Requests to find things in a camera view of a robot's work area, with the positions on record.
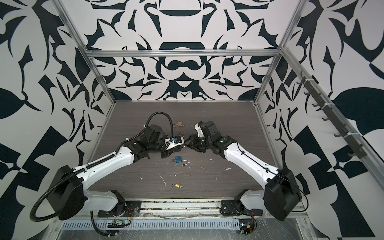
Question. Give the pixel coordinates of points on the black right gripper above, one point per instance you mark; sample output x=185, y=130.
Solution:
x=193, y=143

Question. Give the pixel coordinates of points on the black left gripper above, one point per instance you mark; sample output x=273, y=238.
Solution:
x=169, y=152

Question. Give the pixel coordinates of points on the blue padlock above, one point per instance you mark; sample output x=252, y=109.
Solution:
x=180, y=160

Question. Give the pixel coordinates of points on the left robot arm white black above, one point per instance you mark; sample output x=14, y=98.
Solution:
x=74, y=195

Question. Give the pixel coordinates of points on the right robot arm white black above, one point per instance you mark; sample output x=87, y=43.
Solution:
x=280, y=194

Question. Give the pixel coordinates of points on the small brass padlock near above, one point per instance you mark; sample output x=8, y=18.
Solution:
x=177, y=185

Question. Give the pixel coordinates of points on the left circuit board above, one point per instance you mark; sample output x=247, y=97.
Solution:
x=119, y=223

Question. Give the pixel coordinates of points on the circuit board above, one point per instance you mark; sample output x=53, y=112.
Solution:
x=119, y=223
x=247, y=226

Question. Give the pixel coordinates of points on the right circuit board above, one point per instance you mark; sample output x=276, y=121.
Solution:
x=247, y=226

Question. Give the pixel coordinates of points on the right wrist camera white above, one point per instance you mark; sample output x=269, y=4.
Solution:
x=199, y=130

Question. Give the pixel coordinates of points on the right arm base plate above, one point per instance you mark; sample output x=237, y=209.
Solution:
x=236, y=208

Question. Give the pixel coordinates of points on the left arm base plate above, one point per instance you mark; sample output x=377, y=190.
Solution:
x=128, y=209

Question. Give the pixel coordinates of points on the white slotted cable duct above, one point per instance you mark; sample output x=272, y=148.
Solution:
x=160, y=224

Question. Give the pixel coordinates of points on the black coat hook rail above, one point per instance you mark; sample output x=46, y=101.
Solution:
x=334, y=115

